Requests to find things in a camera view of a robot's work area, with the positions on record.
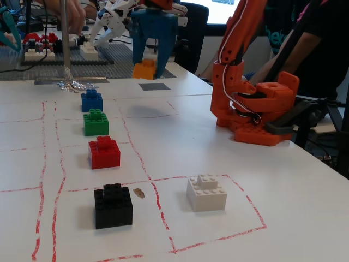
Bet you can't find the black office chair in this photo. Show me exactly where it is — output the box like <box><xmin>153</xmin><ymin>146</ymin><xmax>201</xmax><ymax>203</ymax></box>
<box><xmin>174</xmin><ymin>2</ymin><xmax>210</xmax><ymax>75</ymax></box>

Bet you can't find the grey square tape marker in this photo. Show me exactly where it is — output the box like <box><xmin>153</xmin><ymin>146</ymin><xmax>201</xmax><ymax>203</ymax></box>
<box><xmin>137</xmin><ymin>82</ymin><xmax>172</xmax><ymax>92</ymax></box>

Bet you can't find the white flat toy brick block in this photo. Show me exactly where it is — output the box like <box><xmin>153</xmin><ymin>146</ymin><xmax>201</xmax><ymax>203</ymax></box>
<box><xmin>79</xmin><ymin>42</ymin><xmax>99</xmax><ymax>61</ymax></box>

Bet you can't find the red toy brick pile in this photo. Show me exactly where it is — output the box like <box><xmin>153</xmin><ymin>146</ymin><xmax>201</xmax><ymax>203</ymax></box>
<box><xmin>22</xmin><ymin>32</ymin><xmax>59</xmax><ymax>46</ymax></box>

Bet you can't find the grey tape strip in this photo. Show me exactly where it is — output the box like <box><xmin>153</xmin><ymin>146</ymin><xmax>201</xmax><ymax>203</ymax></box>
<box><xmin>34</xmin><ymin>77</ymin><xmax>110</xmax><ymax>85</ymax></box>

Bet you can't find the bare hand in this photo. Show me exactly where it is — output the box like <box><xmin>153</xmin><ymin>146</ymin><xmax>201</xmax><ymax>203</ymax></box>
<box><xmin>40</xmin><ymin>0</ymin><xmax>88</xmax><ymax>36</ymax></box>

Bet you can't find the black table clamp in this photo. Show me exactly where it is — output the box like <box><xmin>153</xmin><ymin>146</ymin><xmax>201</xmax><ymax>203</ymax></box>
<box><xmin>264</xmin><ymin>97</ymin><xmax>341</xmax><ymax>136</ymax></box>

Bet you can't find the person's bare forearm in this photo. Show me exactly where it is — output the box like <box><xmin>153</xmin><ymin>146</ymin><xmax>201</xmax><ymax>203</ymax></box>
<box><xmin>245</xmin><ymin>31</ymin><xmax>310</xmax><ymax>82</ymax></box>

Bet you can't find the crumpled aluminium foil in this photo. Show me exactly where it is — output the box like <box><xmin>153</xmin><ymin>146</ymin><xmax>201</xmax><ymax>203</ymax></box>
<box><xmin>56</xmin><ymin>67</ymin><xmax>99</xmax><ymax>94</ymax></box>

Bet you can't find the orange toy brick block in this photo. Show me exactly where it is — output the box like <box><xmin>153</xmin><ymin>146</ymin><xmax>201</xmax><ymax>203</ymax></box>
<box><xmin>133</xmin><ymin>58</ymin><xmax>158</xmax><ymax>81</ymax></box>

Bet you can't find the grey studded baseplate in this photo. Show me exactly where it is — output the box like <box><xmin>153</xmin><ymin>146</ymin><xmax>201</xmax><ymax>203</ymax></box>
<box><xmin>0</xmin><ymin>42</ymin><xmax>175</xmax><ymax>81</ymax></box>

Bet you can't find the red toy brick block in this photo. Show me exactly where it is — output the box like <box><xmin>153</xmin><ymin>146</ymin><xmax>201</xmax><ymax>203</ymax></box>
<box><xmin>88</xmin><ymin>135</ymin><xmax>121</xmax><ymax>170</ymax></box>

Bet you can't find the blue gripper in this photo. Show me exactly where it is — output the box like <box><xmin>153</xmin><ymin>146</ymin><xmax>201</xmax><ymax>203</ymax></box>
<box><xmin>130</xmin><ymin>9</ymin><xmax>180</xmax><ymax>80</ymax></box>

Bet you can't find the person in black shirt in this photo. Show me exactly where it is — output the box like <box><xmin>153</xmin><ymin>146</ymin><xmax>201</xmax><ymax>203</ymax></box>
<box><xmin>245</xmin><ymin>0</ymin><xmax>349</xmax><ymax>100</ymax></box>

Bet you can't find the black cable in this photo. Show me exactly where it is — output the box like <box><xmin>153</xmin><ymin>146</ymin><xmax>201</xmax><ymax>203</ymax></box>
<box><xmin>0</xmin><ymin>40</ymin><xmax>64</xmax><ymax>74</ymax></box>

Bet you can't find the white red servo wire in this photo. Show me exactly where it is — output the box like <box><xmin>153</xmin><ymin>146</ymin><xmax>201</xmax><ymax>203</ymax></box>
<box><xmin>218</xmin><ymin>0</ymin><xmax>264</xmax><ymax>126</ymax></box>

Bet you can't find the green toy brick block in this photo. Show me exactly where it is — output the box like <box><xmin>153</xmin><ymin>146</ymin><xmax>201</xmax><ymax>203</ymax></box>
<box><xmin>83</xmin><ymin>108</ymin><xmax>110</xmax><ymax>136</ymax></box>

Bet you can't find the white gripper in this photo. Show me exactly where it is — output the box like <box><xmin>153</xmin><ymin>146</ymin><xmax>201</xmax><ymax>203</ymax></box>
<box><xmin>89</xmin><ymin>0</ymin><xmax>137</xmax><ymax>47</ymax></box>

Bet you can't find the small circuit board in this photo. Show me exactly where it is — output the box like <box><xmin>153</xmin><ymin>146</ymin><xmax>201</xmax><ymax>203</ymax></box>
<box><xmin>316</xmin><ymin>154</ymin><xmax>338</xmax><ymax>166</ymax></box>

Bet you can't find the blue toy brick block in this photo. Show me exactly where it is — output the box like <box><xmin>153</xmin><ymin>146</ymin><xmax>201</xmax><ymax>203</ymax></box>
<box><xmin>81</xmin><ymin>88</ymin><xmax>104</xmax><ymax>112</ymax></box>

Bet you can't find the white toy brick row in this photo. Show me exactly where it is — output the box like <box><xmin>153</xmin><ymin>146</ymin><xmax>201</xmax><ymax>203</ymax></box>
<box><xmin>24</xmin><ymin>47</ymin><xmax>56</xmax><ymax>62</ymax></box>

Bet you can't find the black toy brick block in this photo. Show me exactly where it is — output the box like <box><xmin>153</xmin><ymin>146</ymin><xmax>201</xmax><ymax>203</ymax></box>
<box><xmin>94</xmin><ymin>183</ymin><xmax>134</xmax><ymax>229</ymax></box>

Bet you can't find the white stepped toy brick block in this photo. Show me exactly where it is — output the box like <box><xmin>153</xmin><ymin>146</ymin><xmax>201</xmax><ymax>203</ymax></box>
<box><xmin>186</xmin><ymin>173</ymin><xmax>228</xmax><ymax>212</ymax></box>

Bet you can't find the metal pole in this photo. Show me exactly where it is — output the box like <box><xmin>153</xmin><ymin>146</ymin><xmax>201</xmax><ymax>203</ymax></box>
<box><xmin>60</xmin><ymin>0</ymin><xmax>73</xmax><ymax>80</ymax></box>

